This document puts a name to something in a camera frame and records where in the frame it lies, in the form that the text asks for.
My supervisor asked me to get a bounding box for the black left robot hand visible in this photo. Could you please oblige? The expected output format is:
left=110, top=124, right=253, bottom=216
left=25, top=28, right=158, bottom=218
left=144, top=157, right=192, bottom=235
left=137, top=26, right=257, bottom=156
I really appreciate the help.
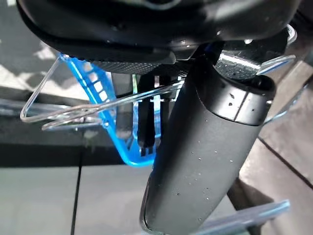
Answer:
left=16, top=0, right=301, bottom=235

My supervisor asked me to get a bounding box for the metal wire basket handle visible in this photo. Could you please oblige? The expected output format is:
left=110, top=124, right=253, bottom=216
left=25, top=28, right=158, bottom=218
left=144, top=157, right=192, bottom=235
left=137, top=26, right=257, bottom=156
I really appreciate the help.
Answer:
left=19, top=24, right=298, bottom=123
left=41, top=80, right=313, bottom=131

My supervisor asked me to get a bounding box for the black drinks shelf clear strip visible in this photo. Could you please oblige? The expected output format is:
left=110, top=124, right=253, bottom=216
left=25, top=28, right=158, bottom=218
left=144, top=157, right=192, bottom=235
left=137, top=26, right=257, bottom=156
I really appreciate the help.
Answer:
left=195, top=199, right=291, bottom=235

